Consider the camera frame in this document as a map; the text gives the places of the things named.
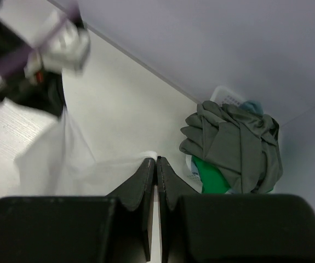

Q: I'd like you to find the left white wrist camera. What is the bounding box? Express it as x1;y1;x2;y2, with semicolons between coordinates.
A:
24;10;90;79

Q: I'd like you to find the grey t shirt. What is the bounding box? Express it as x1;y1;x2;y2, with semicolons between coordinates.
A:
179;101;283;193

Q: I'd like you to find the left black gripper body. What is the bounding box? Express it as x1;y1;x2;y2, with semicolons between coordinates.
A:
0;69;66;118

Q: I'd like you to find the white plastic basket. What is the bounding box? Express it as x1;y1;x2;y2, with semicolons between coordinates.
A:
183;85;245;186

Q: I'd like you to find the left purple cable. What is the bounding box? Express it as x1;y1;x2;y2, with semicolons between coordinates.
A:
0;0;83;83

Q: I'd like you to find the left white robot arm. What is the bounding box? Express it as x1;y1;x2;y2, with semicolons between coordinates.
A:
0;21;66;117

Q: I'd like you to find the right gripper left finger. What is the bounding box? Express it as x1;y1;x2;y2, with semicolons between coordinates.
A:
0;158;155;262

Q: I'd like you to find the teal cloth in basket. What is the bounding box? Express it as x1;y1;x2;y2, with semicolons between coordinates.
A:
239;100;264;115

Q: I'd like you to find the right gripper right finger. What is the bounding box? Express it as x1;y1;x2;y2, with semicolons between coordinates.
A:
156;157;315;262

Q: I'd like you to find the green t shirt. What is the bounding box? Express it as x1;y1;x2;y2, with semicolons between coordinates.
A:
190;150;283;194

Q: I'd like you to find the white t shirt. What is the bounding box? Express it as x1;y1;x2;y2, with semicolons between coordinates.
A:
13;110;157;196

